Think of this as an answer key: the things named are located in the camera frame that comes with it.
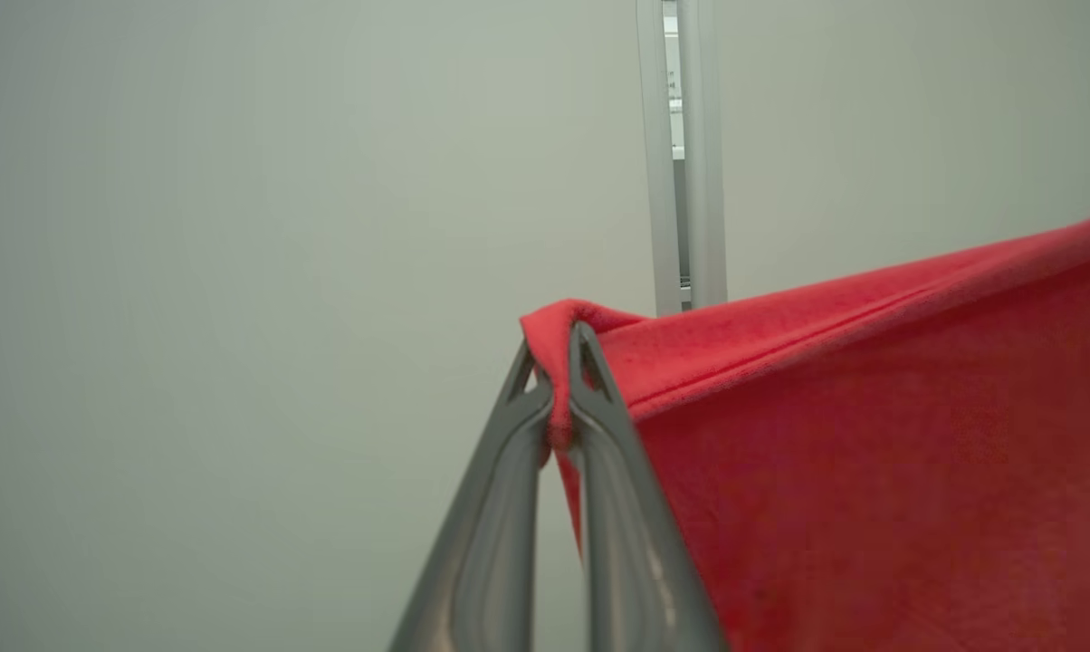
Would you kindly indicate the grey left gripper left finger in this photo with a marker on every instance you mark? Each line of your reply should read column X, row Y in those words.
column 486, row 561

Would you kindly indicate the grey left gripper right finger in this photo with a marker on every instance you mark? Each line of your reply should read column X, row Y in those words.
column 635, row 561

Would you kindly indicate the red shirt with white collar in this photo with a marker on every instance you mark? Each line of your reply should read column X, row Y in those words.
column 871, row 435

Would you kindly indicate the grey aluminium partition post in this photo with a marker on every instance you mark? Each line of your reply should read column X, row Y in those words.
column 703, row 181

